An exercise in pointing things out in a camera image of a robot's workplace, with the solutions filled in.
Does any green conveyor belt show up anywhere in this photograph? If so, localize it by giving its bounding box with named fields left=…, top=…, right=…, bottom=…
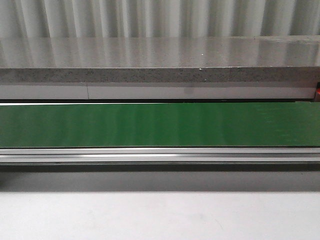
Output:
left=0, top=102, right=320, bottom=148

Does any grey speckled stone countertop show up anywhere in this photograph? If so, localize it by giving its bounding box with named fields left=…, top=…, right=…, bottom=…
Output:
left=0, top=36, right=320, bottom=85

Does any white pleated curtain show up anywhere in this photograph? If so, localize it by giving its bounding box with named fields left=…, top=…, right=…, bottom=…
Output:
left=0, top=0, right=320, bottom=38

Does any aluminium conveyor side rail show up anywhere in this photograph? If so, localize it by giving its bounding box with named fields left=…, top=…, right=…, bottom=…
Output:
left=0, top=147, right=320, bottom=172

